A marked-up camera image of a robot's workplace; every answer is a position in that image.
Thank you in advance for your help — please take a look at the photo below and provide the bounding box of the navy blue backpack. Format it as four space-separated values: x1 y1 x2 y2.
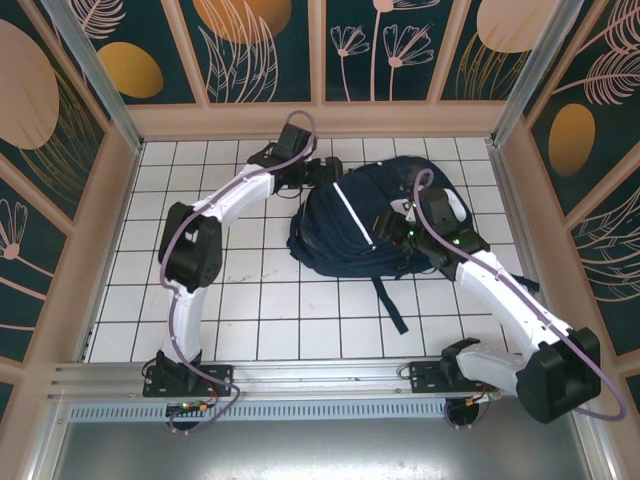
286 155 540 335

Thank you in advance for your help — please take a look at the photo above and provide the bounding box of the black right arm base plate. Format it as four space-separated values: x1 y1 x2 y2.
408 356 501 397

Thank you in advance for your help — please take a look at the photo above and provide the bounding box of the aluminium mounting rail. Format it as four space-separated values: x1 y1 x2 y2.
47 353 594 401

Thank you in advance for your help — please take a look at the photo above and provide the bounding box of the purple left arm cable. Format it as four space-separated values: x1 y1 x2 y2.
158 109 320 437

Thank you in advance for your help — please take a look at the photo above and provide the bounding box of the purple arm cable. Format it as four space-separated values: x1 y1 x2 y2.
158 109 320 437
411 167 629 431

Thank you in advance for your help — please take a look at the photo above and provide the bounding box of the slotted grey cable duct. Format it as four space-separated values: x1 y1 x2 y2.
67 403 576 423

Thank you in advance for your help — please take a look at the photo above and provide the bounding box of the aluminium frame post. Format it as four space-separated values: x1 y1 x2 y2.
42 0 147 154
489 0 587 147

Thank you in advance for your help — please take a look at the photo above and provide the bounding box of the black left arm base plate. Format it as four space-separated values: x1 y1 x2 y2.
142 362 236 399

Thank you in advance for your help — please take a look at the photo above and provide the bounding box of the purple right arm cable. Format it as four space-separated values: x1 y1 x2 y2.
411 167 629 431

